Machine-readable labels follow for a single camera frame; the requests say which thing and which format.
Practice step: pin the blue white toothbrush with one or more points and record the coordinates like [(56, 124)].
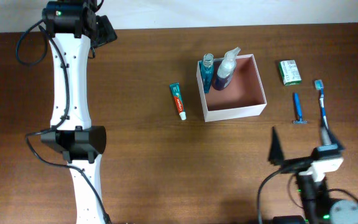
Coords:
[(320, 87)]

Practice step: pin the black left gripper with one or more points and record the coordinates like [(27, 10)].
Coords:
[(107, 33)]

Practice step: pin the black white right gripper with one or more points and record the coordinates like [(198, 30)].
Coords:
[(275, 157)]

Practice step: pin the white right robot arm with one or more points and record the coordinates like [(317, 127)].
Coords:
[(319, 203)]

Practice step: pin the blue foam soap dispenser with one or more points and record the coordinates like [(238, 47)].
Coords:
[(226, 69)]

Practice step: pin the green mouthwash bottle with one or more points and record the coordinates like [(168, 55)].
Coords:
[(207, 70)]

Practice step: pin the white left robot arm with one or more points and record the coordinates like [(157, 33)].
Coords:
[(72, 30)]

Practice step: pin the green red toothpaste tube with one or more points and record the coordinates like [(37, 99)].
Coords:
[(176, 93)]

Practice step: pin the blue disposable razor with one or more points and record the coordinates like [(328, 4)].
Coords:
[(299, 113)]

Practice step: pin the pink cardboard box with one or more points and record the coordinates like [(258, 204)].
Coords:
[(243, 97)]

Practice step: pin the green white soap bar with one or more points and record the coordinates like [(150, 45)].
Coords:
[(289, 72)]

